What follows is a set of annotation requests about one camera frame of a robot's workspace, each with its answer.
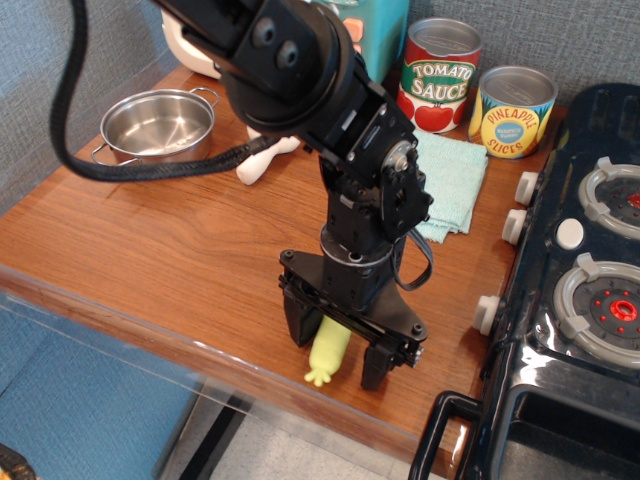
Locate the black toy stove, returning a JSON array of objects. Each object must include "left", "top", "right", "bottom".
[{"left": 410, "top": 83, "right": 639, "bottom": 479}]

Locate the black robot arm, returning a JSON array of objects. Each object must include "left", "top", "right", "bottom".
[{"left": 162, "top": 1, "right": 432, "bottom": 391}]

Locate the pineapple slices can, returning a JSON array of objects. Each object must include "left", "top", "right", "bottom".
[{"left": 468, "top": 65, "right": 558, "bottom": 159}]

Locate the white toy mushroom brown cap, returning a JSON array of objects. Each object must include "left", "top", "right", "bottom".
[{"left": 235, "top": 136, "right": 301, "bottom": 185}]

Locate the tomato sauce can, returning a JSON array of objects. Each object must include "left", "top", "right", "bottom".
[{"left": 397, "top": 17, "right": 483, "bottom": 133}]

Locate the spoon with yellow handle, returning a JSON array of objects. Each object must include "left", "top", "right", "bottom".
[{"left": 304, "top": 316, "right": 351, "bottom": 387}]

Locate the small steel pot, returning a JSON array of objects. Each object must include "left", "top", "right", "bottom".
[{"left": 91, "top": 87, "right": 221, "bottom": 167}]

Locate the teal toy microwave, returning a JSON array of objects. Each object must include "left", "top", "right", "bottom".
[{"left": 161, "top": 0, "right": 409, "bottom": 83}]

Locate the orange object at corner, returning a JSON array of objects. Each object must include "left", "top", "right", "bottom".
[{"left": 0, "top": 444, "right": 38, "bottom": 480}]

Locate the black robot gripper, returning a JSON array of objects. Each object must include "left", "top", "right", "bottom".
[{"left": 279, "top": 238, "right": 429, "bottom": 391}]

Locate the light blue folded cloth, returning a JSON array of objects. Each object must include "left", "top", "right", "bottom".
[{"left": 415, "top": 131, "right": 488, "bottom": 243}]

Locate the black braided cable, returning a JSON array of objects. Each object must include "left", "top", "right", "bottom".
[{"left": 49, "top": 0, "right": 281, "bottom": 183}]

